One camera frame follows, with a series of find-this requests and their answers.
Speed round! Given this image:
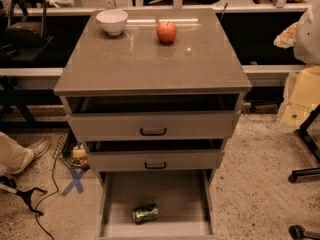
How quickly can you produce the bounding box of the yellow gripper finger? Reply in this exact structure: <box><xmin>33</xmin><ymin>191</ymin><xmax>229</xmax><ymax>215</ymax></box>
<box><xmin>273</xmin><ymin>23</ymin><xmax>297</xmax><ymax>49</ymax></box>

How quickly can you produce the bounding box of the crushed green soda can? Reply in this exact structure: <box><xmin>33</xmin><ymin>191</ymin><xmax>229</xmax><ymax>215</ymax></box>
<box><xmin>133</xmin><ymin>204</ymin><xmax>159</xmax><ymax>223</ymax></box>

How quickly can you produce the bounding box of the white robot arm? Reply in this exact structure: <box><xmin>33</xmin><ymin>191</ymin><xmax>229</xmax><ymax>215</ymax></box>
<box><xmin>273</xmin><ymin>5</ymin><xmax>320</xmax><ymax>129</ymax></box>

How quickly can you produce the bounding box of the grey top drawer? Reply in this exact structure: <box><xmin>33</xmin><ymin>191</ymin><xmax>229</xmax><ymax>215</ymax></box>
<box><xmin>68</xmin><ymin>94</ymin><xmax>240</xmax><ymax>141</ymax></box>

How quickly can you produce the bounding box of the grey drawer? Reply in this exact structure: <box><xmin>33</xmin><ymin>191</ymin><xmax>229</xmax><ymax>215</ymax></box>
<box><xmin>96</xmin><ymin>170</ymin><xmax>216</xmax><ymax>240</ymax></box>
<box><xmin>68</xmin><ymin>94</ymin><xmax>240</xmax><ymax>141</ymax></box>
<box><xmin>87</xmin><ymin>139</ymin><xmax>224</xmax><ymax>172</ymax></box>

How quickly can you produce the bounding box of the grey drawer cabinet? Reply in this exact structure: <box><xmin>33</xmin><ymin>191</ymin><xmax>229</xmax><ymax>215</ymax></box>
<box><xmin>53</xmin><ymin>7</ymin><xmax>253</xmax><ymax>240</ymax></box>

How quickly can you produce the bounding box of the grey bottom drawer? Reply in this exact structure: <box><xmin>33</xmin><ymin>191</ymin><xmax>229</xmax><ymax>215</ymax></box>
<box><xmin>96</xmin><ymin>170</ymin><xmax>216</xmax><ymax>240</ymax></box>

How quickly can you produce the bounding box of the grey middle drawer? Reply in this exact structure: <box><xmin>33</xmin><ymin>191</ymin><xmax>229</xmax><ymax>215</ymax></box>
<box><xmin>87</xmin><ymin>139</ymin><xmax>224</xmax><ymax>172</ymax></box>

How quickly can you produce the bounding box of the red apple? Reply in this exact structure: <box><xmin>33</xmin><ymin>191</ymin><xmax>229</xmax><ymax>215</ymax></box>
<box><xmin>156</xmin><ymin>22</ymin><xmax>177</xmax><ymax>44</ymax></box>

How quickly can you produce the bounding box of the white ceramic bowl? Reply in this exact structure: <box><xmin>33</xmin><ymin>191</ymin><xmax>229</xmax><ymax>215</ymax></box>
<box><xmin>96</xmin><ymin>9</ymin><xmax>128</xmax><ymax>36</ymax></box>

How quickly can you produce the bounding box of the small yellow bottle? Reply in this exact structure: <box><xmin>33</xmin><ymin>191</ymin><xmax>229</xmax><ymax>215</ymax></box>
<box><xmin>72</xmin><ymin>144</ymin><xmax>86</xmax><ymax>159</ymax></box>

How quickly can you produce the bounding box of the blue tape cross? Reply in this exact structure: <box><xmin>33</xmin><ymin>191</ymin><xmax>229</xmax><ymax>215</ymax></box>
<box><xmin>61</xmin><ymin>168</ymin><xmax>87</xmax><ymax>197</ymax></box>

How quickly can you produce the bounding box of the black bag on shelf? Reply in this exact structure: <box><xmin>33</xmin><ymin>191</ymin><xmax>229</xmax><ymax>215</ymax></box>
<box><xmin>5</xmin><ymin>0</ymin><xmax>50</xmax><ymax>48</ymax></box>

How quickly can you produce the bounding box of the person's leg and shoe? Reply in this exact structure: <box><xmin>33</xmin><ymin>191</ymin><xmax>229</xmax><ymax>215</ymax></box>
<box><xmin>0</xmin><ymin>132</ymin><xmax>50</xmax><ymax>175</ymax></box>

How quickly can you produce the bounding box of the black chair base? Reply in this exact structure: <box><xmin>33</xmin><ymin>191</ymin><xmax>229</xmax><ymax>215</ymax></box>
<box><xmin>0</xmin><ymin>176</ymin><xmax>47</xmax><ymax>216</ymax></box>

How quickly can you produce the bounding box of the black table leg frame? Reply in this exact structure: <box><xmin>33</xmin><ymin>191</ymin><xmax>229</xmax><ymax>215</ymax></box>
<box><xmin>288</xmin><ymin>105</ymin><xmax>320</xmax><ymax>183</ymax></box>

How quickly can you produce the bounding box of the black floor cable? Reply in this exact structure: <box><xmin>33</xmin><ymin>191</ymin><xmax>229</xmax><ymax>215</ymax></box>
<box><xmin>33</xmin><ymin>150</ymin><xmax>62</xmax><ymax>240</ymax></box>

